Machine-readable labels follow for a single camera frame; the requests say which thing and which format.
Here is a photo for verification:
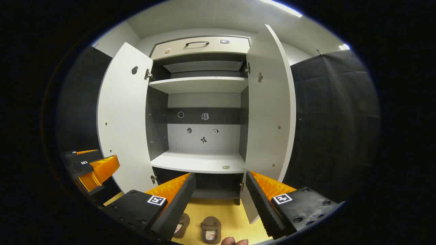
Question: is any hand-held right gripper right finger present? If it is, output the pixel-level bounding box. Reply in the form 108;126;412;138
246;170;341;240

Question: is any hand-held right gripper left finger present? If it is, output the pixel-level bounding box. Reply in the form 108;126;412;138
102;173;197;243

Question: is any brown fuzzy slipper shoe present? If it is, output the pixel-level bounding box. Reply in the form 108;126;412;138
200;216;222;245
173;213;190;239

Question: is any white door with bar handle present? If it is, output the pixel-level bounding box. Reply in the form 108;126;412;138
97;42;156;195

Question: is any white cabinet drawer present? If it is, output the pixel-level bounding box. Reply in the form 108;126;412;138
150;36;251;61

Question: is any long ceiling light strip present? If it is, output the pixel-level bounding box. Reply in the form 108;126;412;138
259;0;303;18

